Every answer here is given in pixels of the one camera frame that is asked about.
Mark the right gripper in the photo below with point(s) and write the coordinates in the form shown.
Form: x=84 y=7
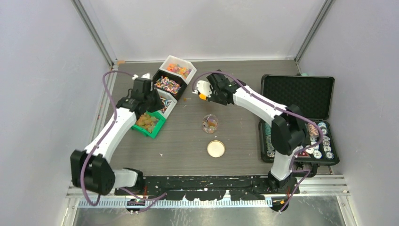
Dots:
x=210 y=95

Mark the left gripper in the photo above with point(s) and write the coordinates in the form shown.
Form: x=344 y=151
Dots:
x=160 y=104

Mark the yellow plastic scoop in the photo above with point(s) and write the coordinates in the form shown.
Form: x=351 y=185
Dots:
x=203 y=97

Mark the green candy bin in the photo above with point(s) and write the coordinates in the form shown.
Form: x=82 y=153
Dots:
x=149 y=124

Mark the white lollipop bin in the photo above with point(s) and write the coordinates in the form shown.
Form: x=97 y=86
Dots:
x=168 y=101

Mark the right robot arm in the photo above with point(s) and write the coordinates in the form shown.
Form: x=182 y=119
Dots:
x=289 y=133

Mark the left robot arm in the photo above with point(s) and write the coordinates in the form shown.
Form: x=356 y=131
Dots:
x=90 y=167

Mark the black swirl lollipop bin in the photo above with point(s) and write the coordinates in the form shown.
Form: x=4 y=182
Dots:
x=170 y=82

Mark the clear plastic jar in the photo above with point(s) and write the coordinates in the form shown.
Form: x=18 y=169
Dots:
x=210 y=123

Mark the white gummy candy bin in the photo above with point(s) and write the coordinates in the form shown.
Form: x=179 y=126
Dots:
x=179 y=67

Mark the black poker chip case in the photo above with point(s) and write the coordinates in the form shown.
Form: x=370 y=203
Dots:
x=313 y=95

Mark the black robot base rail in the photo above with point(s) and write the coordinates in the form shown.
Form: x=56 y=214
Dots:
x=211 y=188

